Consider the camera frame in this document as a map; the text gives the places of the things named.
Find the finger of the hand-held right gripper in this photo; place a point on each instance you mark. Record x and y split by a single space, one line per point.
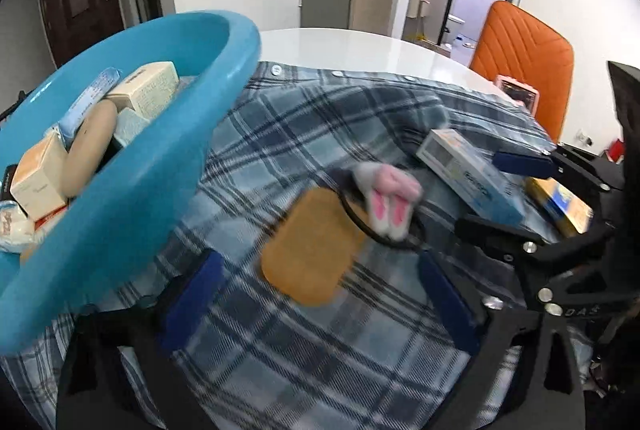
500 235
525 163

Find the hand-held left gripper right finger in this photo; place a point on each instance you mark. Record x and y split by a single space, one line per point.
447 305

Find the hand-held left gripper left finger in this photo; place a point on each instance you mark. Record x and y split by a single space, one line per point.
192 300

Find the yellow blue box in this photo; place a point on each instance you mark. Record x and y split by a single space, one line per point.
560 205

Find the long blue white box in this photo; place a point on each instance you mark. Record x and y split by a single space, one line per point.
465 175

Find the blue plastic basin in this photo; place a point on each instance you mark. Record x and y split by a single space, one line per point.
140 190

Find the orange sponge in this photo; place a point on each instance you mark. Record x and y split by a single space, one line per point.
310 245

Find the pink framed mirror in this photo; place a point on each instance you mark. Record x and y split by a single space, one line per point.
517 93

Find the orange chair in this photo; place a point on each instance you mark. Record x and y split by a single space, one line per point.
520 45

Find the white box with red print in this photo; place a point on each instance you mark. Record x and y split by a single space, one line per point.
50 217

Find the round brown powder puff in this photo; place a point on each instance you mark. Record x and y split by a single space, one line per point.
90 145

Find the clear sachet packet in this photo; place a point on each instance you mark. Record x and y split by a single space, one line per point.
17 230

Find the orange beige box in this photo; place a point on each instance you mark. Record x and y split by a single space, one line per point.
37 175

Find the blue plaid shirt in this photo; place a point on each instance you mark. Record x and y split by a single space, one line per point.
310 130

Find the cream box with barcode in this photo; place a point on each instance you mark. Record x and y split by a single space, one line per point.
145 90

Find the light blue packet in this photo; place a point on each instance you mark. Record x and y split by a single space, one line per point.
90 98

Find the white wall outlet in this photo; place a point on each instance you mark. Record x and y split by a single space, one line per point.
585 139

